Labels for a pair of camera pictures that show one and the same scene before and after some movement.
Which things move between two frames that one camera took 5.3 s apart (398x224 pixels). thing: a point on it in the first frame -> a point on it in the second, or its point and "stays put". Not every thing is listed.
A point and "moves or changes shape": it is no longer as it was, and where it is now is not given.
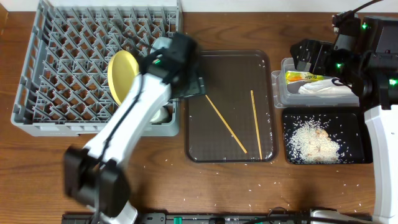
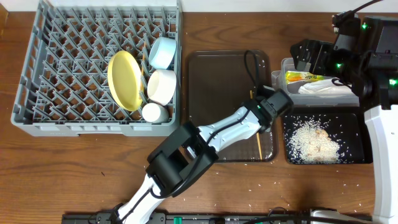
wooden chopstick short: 226,124 moves or changes shape
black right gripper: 324,50 stays put
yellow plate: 122,69 stays put
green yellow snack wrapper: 292,76 stays put
